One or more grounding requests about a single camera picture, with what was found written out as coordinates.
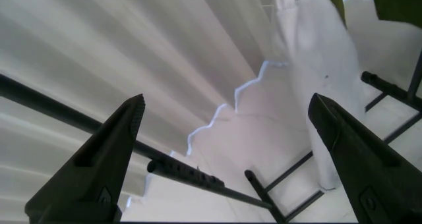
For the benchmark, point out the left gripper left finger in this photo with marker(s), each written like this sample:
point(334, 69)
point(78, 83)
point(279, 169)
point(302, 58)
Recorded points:
point(92, 184)

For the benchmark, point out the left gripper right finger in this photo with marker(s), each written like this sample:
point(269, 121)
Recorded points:
point(369, 178)

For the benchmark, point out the pale grey shorts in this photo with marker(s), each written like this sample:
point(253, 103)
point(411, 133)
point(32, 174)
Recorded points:
point(319, 52)

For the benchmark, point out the green garment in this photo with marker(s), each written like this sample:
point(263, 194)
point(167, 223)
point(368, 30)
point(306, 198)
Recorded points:
point(399, 3)

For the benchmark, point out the black clothes rack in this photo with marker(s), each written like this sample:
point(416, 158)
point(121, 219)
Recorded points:
point(184, 171)

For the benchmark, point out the white curtain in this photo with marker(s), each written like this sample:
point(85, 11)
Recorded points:
point(115, 52)

